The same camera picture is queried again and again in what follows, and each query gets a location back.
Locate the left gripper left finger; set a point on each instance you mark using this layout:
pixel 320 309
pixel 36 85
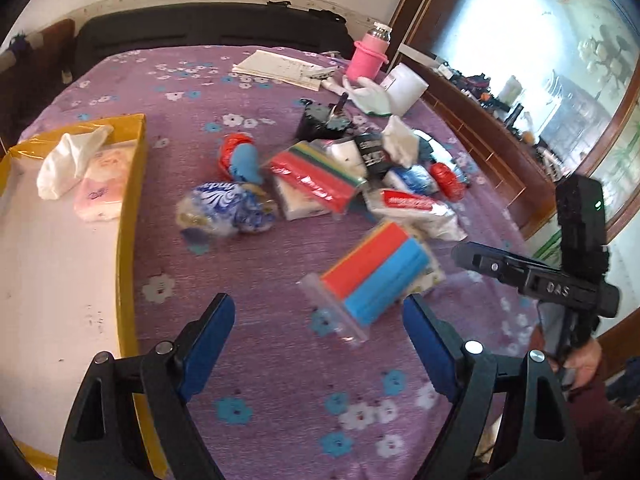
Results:
pixel 102 437

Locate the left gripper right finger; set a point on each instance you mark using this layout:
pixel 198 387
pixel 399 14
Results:
pixel 507 417

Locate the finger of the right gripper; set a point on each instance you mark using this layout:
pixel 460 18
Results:
pixel 531 278

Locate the red plastic bag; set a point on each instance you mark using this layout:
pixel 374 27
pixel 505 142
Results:
pixel 447 182

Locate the red white wipes pack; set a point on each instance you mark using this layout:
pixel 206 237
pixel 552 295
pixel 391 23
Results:
pixel 433 217

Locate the blue red sponge pack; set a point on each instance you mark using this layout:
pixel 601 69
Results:
pixel 390 263

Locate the blue Vinda tissue pack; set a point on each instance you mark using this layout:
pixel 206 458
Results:
pixel 414 180

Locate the black wipes pack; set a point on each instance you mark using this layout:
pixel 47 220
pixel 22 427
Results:
pixel 374 157

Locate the pink tissue pack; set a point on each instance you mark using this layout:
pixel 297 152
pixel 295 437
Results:
pixel 101 191

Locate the blue Vinda plastic bag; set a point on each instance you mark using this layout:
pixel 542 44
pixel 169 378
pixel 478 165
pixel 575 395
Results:
pixel 223 209

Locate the red multicolour sponge pack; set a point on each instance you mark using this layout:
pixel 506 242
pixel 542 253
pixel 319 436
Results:
pixel 317 175

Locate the white fluffy towel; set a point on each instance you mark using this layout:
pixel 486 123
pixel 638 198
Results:
pixel 66 164

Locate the clear bag of white items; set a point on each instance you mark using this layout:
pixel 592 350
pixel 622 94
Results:
pixel 347 155

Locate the dark red sleeve forearm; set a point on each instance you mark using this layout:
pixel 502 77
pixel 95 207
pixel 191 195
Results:
pixel 608 436

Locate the person right hand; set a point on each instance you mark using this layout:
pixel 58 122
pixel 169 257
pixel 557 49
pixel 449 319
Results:
pixel 583 363

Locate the wooden sideboard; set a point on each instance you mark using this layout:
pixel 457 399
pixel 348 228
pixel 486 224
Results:
pixel 528 191

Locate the yellow cardboard tray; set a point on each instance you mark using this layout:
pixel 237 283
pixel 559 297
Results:
pixel 67 289

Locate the white crumpled cloth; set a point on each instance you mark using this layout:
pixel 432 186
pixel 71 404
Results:
pixel 400 143

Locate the white plastic bucket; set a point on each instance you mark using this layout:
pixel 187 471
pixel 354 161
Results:
pixel 404 88

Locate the white work glove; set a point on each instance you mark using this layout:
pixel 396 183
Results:
pixel 368 96

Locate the purple floral tablecloth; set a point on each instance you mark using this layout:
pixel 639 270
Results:
pixel 287 398

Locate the pink bottle with knit sleeve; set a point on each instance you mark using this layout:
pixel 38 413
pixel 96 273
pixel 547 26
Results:
pixel 370 53

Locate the blue scrubber with red bag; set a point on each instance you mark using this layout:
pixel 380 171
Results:
pixel 238 159

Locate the white paper notebook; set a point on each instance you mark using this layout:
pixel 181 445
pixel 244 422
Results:
pixel 282 68

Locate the brown armchair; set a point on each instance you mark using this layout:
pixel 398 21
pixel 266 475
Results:
pixel 32 76

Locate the black sofa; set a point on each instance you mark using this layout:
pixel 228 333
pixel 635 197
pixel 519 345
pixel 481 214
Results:
pixel 273 24

